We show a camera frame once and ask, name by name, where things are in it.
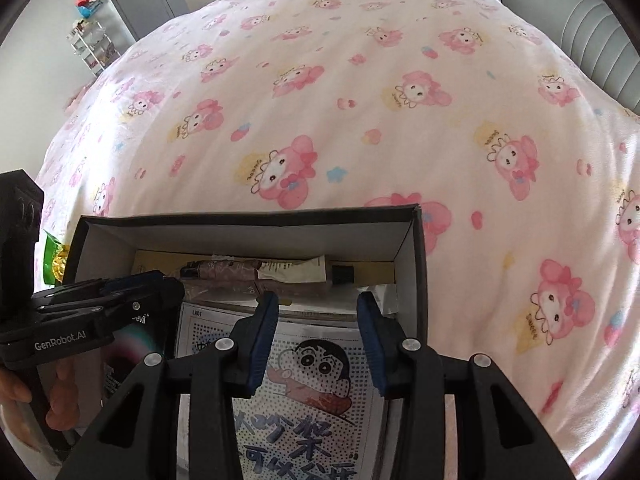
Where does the pale yellow flat packet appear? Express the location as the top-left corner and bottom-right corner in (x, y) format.
(131, 249), (397, 287)

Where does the cream tube with black cap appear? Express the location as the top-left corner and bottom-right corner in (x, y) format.
(257, 255), (357, 286)

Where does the grey door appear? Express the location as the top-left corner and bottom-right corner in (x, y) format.
(92, 0), (194, 44)

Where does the pink printed blanket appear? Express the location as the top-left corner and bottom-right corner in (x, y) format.
(35, 0), (640, 480)

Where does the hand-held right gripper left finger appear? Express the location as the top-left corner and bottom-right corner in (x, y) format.
(55, 291), (280, 480)

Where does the green snack packet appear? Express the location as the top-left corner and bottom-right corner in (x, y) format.
(41, 230), (74, 286)

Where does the dark rainbow print packet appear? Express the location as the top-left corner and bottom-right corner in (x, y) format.
(100, 310), (179, 407)

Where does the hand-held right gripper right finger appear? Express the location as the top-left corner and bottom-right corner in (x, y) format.
(356, 291), (586, 480)

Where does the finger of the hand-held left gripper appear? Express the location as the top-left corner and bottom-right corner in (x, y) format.
(40, 280), (185, 334)
(32, 270), (167, 312)

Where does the clear cartoon print packet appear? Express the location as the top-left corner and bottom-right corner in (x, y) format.
(175, 300), (401, 480)

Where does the black cardboard box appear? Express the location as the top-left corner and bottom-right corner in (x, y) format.
(62, 203), (432, 480)

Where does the pink tube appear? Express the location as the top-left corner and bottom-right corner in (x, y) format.
(179, 259), (262, 282)

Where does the person's left hand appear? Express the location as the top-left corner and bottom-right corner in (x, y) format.
(0, 359), (84, 433)

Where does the white storage rack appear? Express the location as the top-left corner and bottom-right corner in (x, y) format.
(67, 0), (119, 69)

